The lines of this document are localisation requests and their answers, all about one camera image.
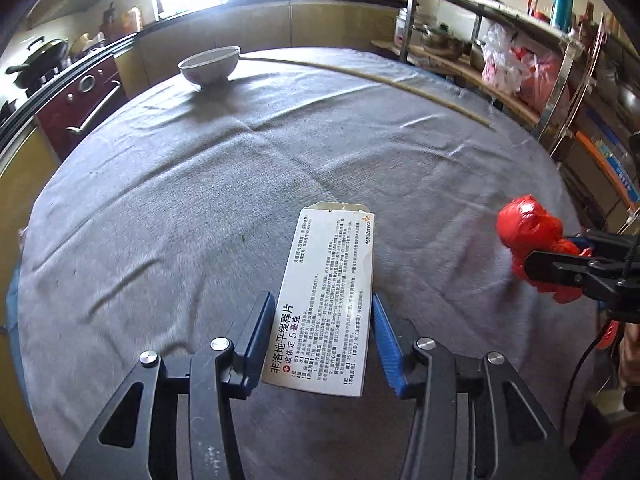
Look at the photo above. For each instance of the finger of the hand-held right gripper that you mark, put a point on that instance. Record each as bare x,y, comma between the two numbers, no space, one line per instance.
555,267
615,242

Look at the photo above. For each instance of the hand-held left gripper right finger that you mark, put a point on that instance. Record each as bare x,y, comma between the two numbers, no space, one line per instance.
387,345

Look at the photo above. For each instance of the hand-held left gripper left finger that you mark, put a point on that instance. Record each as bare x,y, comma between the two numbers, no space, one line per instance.
255,340

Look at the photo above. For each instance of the red plastic bag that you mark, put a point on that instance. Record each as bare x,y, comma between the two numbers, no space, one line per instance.
530,230
542,80

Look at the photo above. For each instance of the red plastic mesh basket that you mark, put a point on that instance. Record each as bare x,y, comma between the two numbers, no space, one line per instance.
611,335

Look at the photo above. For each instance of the white medicine box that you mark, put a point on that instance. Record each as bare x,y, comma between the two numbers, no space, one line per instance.
320,310

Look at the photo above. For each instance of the blue and orange flat box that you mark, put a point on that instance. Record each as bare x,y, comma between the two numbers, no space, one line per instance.
612,165

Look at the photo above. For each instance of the grey tablecloth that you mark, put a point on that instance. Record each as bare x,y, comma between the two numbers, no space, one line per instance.
175,210

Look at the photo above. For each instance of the steel basin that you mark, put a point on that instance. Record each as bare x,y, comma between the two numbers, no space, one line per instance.
622,87

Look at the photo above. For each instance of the metal shelf rack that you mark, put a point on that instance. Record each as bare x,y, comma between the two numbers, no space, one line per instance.
557,90

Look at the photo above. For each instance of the white printed plastic bag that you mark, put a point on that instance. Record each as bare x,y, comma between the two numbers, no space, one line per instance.
502,60

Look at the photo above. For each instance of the teal thermos bottle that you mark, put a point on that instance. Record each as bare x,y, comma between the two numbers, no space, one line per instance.
561,7

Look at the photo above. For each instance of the steel pots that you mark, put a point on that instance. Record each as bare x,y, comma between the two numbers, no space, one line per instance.
445,40

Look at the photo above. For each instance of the thin bamboo stick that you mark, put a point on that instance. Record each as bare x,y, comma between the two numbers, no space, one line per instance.
380,79

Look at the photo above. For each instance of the white ceramic bowl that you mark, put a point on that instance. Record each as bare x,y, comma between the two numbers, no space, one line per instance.
210,67

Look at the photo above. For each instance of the dark red oven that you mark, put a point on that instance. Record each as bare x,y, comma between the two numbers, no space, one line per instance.
75,110

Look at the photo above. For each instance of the black wok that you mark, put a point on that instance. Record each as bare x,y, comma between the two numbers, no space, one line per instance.
47,52

